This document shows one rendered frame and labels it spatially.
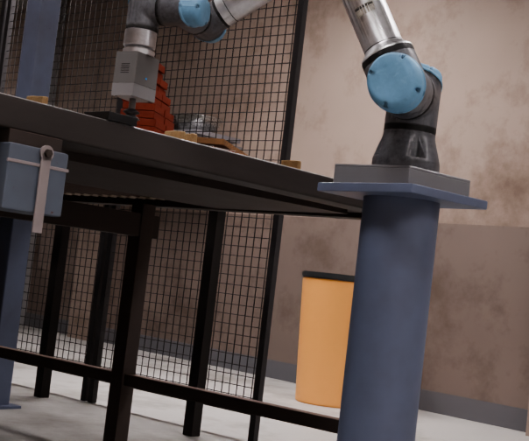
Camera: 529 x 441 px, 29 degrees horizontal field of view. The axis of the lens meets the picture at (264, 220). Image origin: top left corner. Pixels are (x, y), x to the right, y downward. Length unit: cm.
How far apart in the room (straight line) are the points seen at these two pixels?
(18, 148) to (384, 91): 76
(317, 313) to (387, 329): 348
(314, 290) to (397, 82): 363
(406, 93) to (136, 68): 64
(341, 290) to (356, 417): 343
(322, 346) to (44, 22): 236
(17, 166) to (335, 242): 494
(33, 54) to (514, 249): 287
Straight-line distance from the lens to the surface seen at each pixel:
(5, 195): 190
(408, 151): 227
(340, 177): 234
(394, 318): 223
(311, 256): 686
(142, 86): 242
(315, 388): 573
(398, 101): 216
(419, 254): 225
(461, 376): 604
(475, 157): 614
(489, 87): 619
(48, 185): 195
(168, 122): 352
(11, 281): 438
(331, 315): 567
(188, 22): 241
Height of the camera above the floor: 63
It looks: 3 degrees up
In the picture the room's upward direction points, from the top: 7 degrees clockwise
